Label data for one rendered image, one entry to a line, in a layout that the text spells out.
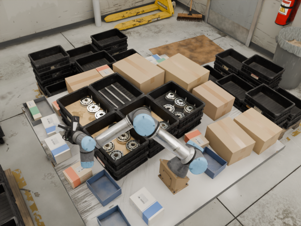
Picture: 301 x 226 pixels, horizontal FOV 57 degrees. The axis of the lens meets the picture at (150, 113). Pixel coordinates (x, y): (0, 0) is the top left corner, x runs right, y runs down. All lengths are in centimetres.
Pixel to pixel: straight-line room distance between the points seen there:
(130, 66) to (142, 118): 120
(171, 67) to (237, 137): 94
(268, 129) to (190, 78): 79
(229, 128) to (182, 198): 66
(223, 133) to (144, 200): 78
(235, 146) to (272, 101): 120
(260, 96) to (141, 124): 193
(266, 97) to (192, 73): 97
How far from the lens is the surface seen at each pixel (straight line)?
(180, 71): 263
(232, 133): 220
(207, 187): 206
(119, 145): 206
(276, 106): 317
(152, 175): 206
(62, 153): 214
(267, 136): 227
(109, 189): 201
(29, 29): 511
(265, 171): 319
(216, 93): 251
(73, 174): 203
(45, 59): 368
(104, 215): 189
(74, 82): 260
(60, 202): 284
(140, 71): 259
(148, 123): 153
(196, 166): 170
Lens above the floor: 242
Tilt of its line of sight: 44 degrees down
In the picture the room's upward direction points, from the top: 2 degrees clockwise
